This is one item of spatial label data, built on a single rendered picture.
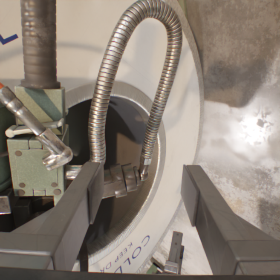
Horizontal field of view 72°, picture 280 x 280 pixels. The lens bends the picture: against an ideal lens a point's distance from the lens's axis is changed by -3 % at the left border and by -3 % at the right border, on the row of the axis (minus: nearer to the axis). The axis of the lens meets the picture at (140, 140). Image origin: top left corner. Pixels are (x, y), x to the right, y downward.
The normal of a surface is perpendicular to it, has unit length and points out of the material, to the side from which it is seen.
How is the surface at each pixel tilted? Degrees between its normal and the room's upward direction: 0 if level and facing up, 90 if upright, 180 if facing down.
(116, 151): 33
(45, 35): 86
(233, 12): 0
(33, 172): 58
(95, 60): 90
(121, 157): 37
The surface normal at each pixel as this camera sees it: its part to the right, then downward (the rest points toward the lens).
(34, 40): 0.14, 0.37
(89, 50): 0.73, 0.26
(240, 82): -0.65, 0.57
